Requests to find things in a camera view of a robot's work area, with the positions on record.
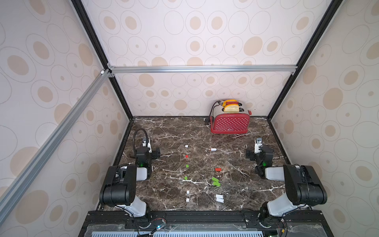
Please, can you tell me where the yellow toast back slice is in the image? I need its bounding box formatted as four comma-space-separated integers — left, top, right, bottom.
223, 99, 239, 107

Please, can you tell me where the red toaster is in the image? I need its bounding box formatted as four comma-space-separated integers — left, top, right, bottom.
209, 105, 252, 134

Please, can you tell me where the black frame post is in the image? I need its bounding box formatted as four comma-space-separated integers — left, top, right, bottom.
71, 0, 133, 120
267, 0, 343, 121

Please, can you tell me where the yellow toast front slice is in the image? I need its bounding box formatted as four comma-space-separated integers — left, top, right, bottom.
223, 103, 239, 113

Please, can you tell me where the horizontal aluminium rail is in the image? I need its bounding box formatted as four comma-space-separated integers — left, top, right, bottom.
104, 65, 298, 74

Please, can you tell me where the green usb drive lower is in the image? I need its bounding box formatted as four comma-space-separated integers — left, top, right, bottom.
213, 181, 221, 187

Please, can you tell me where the left black frame post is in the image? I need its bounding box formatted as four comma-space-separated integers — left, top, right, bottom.
71, 0, 133, 120

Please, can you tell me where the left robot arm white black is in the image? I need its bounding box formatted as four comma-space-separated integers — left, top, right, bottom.
99, 147, 160, 217

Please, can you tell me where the black toaster power cable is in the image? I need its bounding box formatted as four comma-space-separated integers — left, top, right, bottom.
204, 101, 222, 125

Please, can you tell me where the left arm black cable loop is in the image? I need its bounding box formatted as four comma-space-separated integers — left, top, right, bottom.
132, 128, 149, 158

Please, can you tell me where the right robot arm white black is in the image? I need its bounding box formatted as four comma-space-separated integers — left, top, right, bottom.
246, 143, 328, 228

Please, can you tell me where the left diagonal aluminium rail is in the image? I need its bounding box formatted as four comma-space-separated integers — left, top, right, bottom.
1, 69, 111, 224

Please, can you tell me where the yellow toast slice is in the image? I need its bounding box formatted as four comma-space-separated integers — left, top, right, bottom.
223, 103, 239, 113
223, 99, 239, 107

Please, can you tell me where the right black frame post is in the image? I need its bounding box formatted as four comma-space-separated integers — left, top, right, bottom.
267, 0, 343, 121

